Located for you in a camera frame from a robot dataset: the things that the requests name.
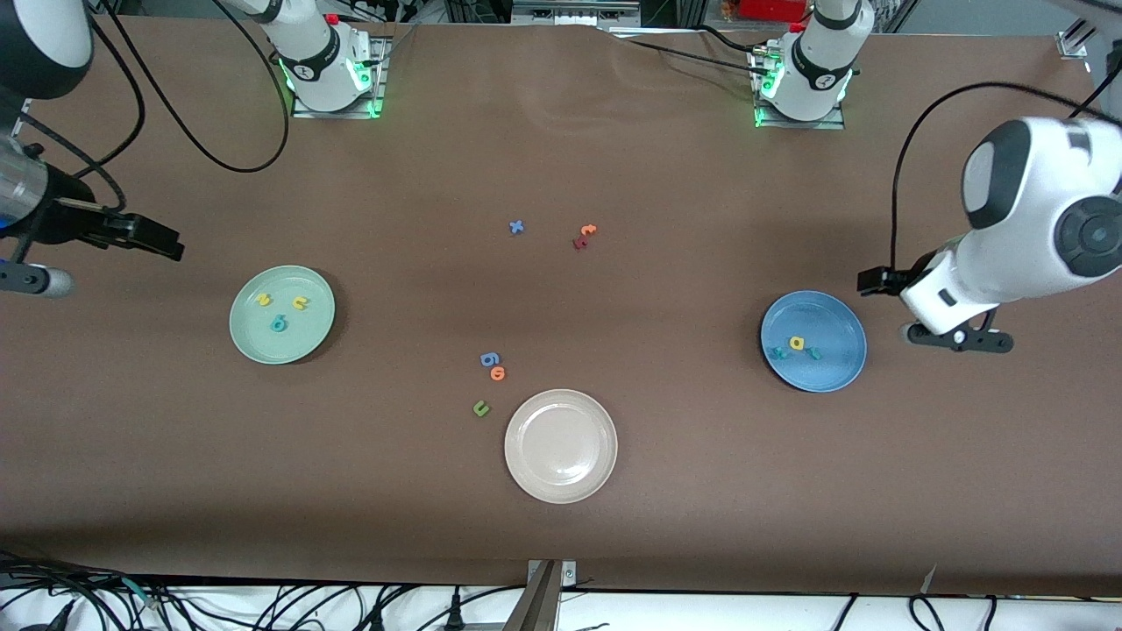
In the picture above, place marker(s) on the blue plate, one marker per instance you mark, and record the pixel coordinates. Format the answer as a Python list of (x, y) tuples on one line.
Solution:
[(833, 324)]

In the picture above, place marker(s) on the white paper tag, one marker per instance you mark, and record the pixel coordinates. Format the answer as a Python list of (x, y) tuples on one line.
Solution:
[(930, 580)]

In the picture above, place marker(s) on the green plate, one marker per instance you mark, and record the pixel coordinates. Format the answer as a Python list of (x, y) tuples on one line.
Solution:
[(307, 342)]

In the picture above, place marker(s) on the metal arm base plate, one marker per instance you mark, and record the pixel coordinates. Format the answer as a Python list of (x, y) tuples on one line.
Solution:
[(806, 125), (382, 79)]

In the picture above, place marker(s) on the aluminium corner rail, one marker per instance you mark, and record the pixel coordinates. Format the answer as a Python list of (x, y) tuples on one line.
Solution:
[(1082, 35)]

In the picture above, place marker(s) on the beige plate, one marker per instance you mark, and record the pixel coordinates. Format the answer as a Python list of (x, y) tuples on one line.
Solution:
[(561, 447)]

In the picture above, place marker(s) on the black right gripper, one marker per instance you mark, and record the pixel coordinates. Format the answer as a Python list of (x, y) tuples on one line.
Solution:
[(63, 216)]

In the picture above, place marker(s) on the aluminium mount post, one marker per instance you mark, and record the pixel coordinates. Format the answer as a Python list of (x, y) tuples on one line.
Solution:
[(543, 605)]

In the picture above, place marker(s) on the grey equipment box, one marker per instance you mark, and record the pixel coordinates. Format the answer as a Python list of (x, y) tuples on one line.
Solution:
[(570, 13)]

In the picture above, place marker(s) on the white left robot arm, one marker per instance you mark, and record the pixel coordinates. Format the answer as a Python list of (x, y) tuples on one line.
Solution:
[(1034, 219)]

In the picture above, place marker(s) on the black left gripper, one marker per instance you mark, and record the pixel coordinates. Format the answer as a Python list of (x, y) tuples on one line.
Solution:
[(877, 280)]

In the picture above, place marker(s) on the brown table cover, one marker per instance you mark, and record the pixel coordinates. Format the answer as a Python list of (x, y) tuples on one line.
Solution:
[(614, 526)]

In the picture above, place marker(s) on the red box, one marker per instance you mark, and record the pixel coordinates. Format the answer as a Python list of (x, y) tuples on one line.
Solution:
[(771, 9)]

